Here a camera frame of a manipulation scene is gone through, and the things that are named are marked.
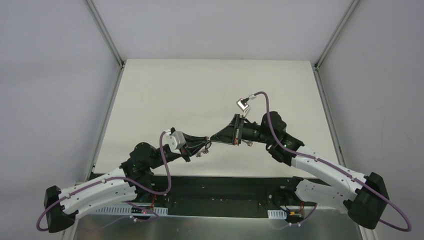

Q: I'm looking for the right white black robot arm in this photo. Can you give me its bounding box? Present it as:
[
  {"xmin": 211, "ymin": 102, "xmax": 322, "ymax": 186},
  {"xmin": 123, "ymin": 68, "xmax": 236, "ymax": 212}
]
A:
[{"xmin": 210, "ymin": 111, "xmax": 389, "ymax": 230}]

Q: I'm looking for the front steel sheet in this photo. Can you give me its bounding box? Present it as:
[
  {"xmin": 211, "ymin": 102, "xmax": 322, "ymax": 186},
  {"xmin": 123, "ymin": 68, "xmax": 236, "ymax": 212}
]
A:
[{"xmin": 75, "ymin": 211, "xmax": 362, "ymax": 240}]

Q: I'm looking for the right white cable duct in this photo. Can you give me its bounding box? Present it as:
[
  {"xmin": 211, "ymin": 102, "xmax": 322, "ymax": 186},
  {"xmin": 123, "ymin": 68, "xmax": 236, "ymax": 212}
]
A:
[{"xmin": 267, "ymin": 210, "xmax": 287, "ymax": 220}]

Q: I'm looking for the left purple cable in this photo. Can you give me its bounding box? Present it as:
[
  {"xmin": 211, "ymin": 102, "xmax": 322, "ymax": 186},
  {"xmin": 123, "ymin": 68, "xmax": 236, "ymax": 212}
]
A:
[{"xmin": 35, "ymin": 131, "xmax": 173, "ymax": 232}]

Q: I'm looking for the silver key with blue tag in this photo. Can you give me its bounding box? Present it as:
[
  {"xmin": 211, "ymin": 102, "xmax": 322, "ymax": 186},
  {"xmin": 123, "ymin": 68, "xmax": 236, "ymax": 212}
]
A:
[{"xmin": 242, "ymin": 140, "xmax": 253, "ymax": 147}]

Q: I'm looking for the right aluminium frame rail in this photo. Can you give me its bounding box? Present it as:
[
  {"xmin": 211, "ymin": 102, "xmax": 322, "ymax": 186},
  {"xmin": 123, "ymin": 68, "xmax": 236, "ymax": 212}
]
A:
[{"xmin": 311, "ymin": 0, "xmax": 379, "ymax": 240}]

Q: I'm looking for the left white cable duct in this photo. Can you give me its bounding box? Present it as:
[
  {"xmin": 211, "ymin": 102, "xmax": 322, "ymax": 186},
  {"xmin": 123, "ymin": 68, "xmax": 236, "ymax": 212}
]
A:
[{"xmin": 91, "ymin": 204, "xmax": 168, "ymax": 217}]

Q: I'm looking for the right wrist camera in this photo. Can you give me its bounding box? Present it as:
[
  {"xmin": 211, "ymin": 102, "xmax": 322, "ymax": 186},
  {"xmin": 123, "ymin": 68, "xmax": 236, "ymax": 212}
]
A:
[{"xmin": 236, "ymin": 94, "xmax": 256, "ymax": 118}]

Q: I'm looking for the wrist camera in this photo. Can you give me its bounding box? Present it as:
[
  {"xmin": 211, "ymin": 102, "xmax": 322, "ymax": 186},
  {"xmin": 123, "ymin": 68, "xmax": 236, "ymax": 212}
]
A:
[
  {"xmin": 236, "ymin": 94, "xmax": 256, "ymax": 118},
  {"xmin": 164, "ymin": 129, "xmax": 186, "ymax": 154}
]

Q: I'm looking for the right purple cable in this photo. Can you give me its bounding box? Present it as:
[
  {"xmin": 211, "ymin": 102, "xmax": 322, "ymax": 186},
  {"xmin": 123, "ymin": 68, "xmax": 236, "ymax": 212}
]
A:
[{"xmin": 248, "ymin": 91, "xmax": 413, "ymax": 233}]

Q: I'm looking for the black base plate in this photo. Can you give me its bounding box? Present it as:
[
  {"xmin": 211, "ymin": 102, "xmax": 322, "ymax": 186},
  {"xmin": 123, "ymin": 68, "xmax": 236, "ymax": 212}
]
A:
[{"xmin": 132, "ymin": 176, "xmax": 302, "ymax": 219}]

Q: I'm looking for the purple cable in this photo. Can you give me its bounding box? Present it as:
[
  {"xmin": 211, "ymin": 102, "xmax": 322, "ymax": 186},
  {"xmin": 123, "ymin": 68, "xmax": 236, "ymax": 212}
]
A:
[
  {"xmin": 248, "ymin": 91, "xmax": 413, "ymax": 233},
  {"xmin": 35, "ymin": 131, "xmax": 173, "ymax": 232}
]

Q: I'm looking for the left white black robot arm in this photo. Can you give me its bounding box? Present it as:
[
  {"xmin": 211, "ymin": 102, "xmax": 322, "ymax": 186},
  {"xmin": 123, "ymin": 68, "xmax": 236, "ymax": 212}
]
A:
[{"xmin": 36, "ymin": 129, "xmax": 212, "ymax": 233}]

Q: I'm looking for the aluminium frame rail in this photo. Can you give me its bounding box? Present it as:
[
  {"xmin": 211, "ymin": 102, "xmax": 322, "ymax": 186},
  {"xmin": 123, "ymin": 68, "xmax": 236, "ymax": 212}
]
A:
[
  {"xmin": 59, "ymin": 0, "xmax": 125, "ymax": 240},
  {"xmin": 311, "ymin": 0, "xmax": 379, "ymax": 240}
]

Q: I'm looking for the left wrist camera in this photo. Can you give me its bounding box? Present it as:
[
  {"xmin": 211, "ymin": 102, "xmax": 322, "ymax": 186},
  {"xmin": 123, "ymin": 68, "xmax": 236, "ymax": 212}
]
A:
[{"xmin": 164, "ymin": 129, "xmax": 186, "ymax": 154}]

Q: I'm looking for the white cable duct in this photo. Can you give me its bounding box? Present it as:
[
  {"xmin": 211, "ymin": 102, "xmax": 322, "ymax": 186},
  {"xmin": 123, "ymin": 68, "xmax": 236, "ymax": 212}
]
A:
[
  {"xmin": 91, "ymin": 204, "xmax": 168, "ymax": 217},
  {"xmin": 267, "ymin": 210, "xmax": 287, "ymax": 220}
]

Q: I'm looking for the left aluminium frame rail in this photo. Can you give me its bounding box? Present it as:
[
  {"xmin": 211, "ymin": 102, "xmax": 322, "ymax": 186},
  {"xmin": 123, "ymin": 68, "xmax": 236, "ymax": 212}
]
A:
[{"xmin": 59, "ymin": 0, "xmax": 125, "ymax": 240}]

